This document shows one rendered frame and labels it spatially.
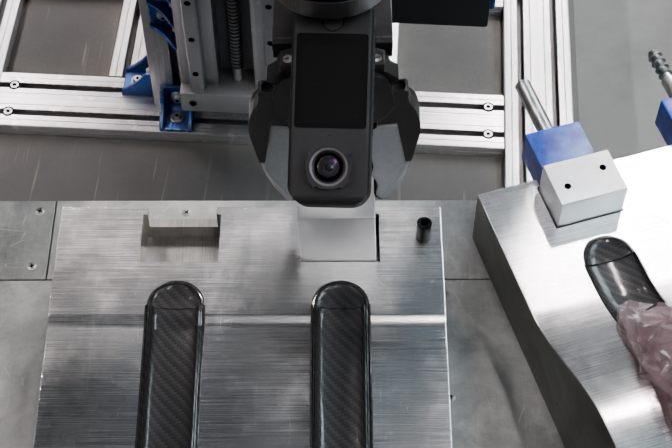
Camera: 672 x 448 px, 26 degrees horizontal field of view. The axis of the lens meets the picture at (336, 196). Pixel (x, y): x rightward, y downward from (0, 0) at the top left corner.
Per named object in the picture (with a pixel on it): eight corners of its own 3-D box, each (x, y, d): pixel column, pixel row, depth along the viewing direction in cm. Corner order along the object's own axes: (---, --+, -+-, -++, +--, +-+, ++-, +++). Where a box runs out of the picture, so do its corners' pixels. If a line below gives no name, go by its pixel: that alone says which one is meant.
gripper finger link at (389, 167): (423, 132, 98) (393, 46, 91) (426, 205, 95) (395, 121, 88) (378, 139, 99) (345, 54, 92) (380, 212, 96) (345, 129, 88)
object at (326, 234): (303, 109, 105) (299, 61, 100) (373, 108, 105) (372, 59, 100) (301, 264, 97) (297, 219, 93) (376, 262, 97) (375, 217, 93)
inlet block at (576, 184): (488, 113, 113) (494, 68, 108) (548, 98, 113) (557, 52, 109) (552, 248, 105) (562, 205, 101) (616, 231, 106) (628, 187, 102)
